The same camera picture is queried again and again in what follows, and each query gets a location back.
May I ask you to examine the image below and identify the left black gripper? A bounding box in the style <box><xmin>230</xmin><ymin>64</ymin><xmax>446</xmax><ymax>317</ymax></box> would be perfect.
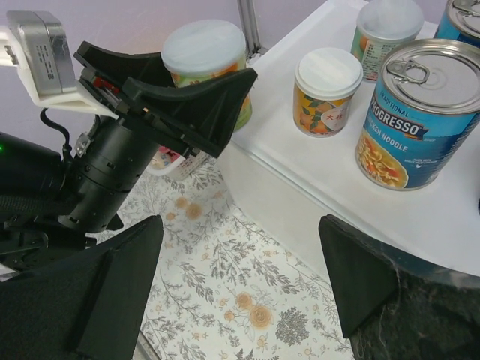
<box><xmin>59</xmin><ymin>41</ymin><xmax>258</xmax><ymax>233</ymax></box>

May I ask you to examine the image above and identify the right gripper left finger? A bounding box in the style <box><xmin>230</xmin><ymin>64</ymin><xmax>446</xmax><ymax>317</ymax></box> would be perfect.
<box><xmin>1</xmin><ymin>215</ymin><xmax>164</xmax><ymax>359</ymax></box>

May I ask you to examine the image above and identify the white plastic laundry basket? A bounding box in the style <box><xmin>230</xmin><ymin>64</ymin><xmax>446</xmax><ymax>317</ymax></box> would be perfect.
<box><xmin>145</xmin><ymin>147</ymin><xmax>210</xmax><ymax>181</ymax></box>

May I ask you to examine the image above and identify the short can clear lid front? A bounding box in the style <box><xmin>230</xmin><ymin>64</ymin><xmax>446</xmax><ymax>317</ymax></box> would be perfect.
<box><xmin>161</xmin><ymin>19</ymin><xmax>246</xmax><ymax>87</ymax></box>

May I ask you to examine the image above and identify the short can white lid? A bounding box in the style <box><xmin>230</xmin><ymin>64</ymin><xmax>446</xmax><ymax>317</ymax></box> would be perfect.
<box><xmin>292</xmin><ymin>47</ymin><xmax>365</xmax><ymax>140</ymax></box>

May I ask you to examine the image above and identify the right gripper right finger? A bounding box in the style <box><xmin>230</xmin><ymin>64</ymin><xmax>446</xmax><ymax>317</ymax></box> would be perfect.
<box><xmin>319</xmin><ymin>214</ymin><xmax>479</xmax><ymax>359</ymax></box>

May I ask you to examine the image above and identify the blue can pull-tab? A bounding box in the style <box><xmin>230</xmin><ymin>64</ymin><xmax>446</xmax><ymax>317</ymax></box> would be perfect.
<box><xmin>433</xmin><ymin>0</ymin><xmax>479</xmax><ymax>48</ymax></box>
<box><xmin>355</xmin><ymin>39</ymin><xmax>479</xmax><ymax>191</ymax></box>

